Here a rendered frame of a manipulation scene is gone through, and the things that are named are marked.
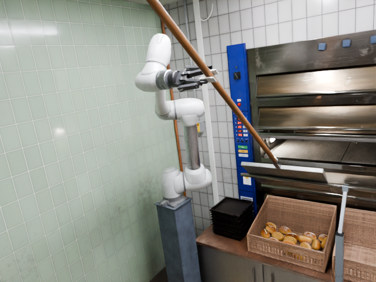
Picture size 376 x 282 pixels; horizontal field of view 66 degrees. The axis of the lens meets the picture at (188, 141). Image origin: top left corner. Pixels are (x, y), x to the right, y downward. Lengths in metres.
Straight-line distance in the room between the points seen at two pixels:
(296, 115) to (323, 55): 0.47
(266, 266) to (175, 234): 0.71
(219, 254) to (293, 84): 1.47
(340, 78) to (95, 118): 1.79
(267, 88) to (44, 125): 1.66
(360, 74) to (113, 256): 2.30
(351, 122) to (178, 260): 1.66
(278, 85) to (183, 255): 1.53
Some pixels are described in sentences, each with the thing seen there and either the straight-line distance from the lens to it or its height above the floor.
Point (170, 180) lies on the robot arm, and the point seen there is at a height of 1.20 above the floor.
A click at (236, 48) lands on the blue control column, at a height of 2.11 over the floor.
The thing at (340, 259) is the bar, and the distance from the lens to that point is 2.08.
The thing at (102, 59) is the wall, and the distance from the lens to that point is 2.39.
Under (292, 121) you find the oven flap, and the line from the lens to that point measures 2.42.
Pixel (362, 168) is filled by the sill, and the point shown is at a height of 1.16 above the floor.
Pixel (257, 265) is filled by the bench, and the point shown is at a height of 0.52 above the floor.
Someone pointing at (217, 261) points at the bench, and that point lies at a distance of 2.60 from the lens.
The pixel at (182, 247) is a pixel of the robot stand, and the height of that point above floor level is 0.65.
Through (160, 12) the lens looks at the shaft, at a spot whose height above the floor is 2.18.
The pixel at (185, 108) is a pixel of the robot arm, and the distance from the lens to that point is 1.89.
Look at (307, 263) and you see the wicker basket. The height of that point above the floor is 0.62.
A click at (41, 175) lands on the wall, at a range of 2.10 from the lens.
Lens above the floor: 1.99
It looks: 14 degrees down
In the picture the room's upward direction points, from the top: 7 degrees counter-clockwise
